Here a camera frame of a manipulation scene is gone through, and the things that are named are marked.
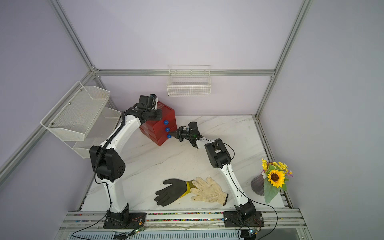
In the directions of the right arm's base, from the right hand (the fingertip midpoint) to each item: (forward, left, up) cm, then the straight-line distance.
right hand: (169, 133), depth 102 cm
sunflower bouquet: (-39, -52, +18) cm, 68 cm away
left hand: (+1, +4, +15) cm, 15 cm away
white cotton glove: (-38, -25, -6) cm, 46 cm away
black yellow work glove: (-36, -8, -6) cm, 37 cm away
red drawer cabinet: (-6, +5, +10) cm, 12 cm away
